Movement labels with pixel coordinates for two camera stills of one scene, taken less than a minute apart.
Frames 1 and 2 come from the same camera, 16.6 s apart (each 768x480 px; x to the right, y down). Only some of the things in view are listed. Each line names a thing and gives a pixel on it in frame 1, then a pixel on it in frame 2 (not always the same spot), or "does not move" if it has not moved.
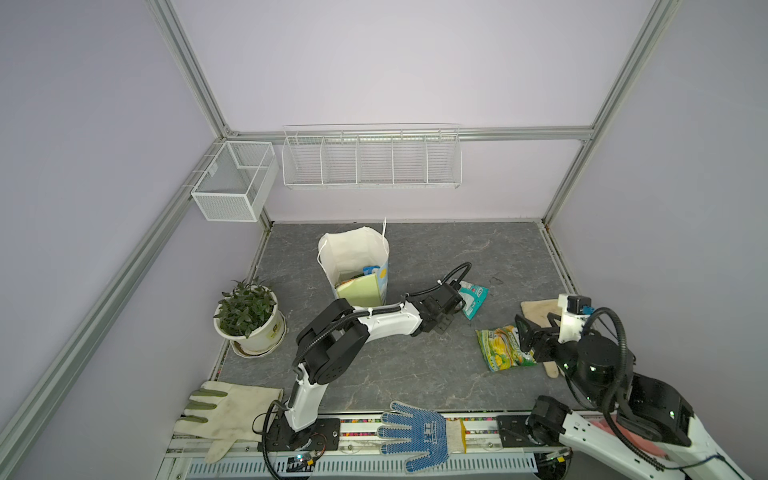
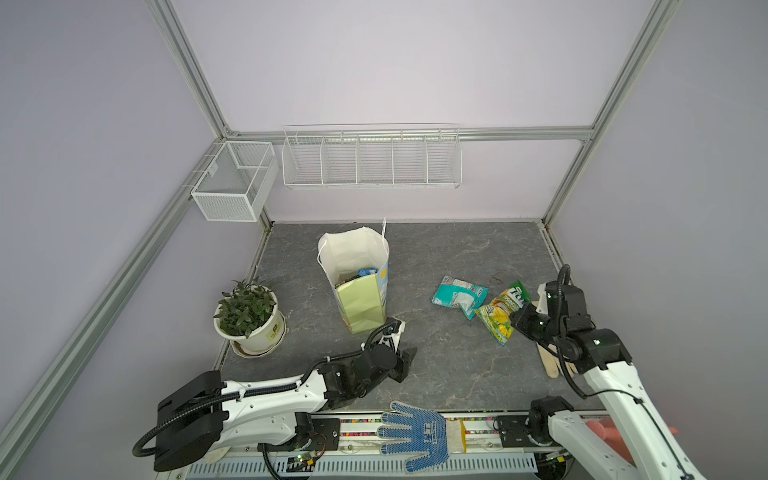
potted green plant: (247, 318) does not move
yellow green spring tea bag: (502, 350) -> (495, 316)
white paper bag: (356, 262) does not move
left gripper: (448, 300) -> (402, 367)
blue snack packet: (368, 270) does not move
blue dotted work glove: (430, 433) does not move
